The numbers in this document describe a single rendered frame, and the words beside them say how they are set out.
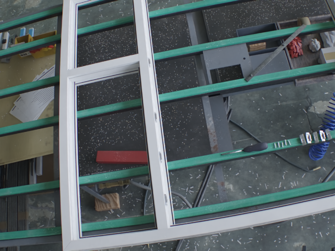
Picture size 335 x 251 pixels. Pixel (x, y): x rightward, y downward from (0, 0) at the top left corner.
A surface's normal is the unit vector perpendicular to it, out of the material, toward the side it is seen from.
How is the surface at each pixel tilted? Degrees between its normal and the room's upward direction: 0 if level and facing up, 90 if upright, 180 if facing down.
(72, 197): 90
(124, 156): 0
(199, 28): 0
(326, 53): 0
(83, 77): 90
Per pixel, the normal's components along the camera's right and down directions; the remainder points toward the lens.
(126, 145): -0.16, -0.40
